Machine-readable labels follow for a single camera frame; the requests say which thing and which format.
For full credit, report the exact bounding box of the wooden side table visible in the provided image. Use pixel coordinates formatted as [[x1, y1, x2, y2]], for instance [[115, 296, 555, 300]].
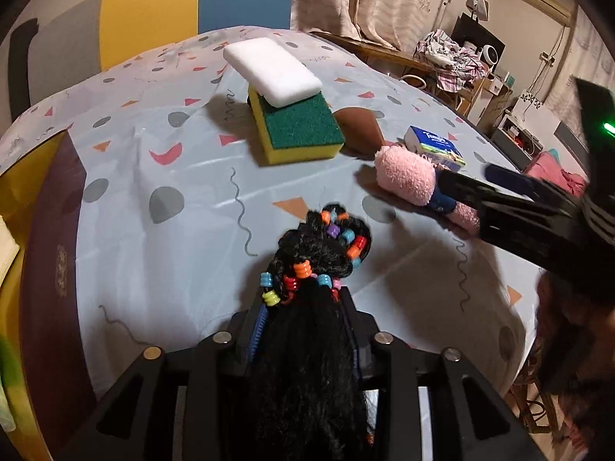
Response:
[[312, 30, 482, 118]]

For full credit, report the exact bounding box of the pink fluffy towel roll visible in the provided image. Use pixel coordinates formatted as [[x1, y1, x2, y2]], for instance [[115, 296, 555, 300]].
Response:
[[374, 145, 479, 236]]

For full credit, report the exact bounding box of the clothes steamer iron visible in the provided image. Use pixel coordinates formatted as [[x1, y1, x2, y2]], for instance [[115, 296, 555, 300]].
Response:
[[466, 0, 490, 22]]

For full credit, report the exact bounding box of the white round fan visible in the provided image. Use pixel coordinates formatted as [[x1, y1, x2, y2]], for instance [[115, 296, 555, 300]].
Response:
[[479, 44, 499, 71]]

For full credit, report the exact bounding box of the grey yellow blue chair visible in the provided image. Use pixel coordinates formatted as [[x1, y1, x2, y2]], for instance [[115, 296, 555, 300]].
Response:
[[7, 0, 292, 120]]

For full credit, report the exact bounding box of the black monitor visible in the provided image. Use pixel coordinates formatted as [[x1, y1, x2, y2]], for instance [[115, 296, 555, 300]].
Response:
[[451, 13, 505, 60]]

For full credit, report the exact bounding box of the pink cushion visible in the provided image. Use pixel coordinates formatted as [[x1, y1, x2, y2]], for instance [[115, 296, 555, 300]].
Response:
[[523, 151, 587, 197]]

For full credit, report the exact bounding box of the black beaded hair wig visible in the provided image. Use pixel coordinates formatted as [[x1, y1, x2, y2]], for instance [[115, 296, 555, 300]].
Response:
[[244, 203, 372, 460]]

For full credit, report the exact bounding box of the brown makeup sponge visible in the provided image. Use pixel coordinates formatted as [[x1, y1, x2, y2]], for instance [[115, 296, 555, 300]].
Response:
[[334, 107, 385, 158]]

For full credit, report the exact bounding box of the pile of checked clothes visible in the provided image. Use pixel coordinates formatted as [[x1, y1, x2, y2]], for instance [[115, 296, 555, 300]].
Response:
[[415, 29, 489, 94]]

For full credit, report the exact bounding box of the patterned plastic tablecloth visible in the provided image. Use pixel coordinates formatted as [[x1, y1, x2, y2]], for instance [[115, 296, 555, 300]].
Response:
[[1, 27, 539, 393]]

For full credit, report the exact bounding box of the yellow green scrub sponge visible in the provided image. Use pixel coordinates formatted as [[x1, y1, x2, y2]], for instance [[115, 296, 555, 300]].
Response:
[[248, 86, 345, 164]]

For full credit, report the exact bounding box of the gold tin box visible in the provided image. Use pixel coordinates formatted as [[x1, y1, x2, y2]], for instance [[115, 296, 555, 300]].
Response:
[[1, 133, 96, 460]]

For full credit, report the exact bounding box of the person's right hand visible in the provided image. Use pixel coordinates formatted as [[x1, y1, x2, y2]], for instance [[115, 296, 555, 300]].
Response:
[[536, 272, 614, 456]]

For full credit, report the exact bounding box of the blue Tempo tissue pack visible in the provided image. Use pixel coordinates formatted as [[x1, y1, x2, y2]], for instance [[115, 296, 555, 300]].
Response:
[[404, 126, 466, 172]]

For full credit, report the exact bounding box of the wall air conditioner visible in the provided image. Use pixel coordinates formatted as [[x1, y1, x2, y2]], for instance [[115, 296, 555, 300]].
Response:
[[521, 0, 572, 27]]

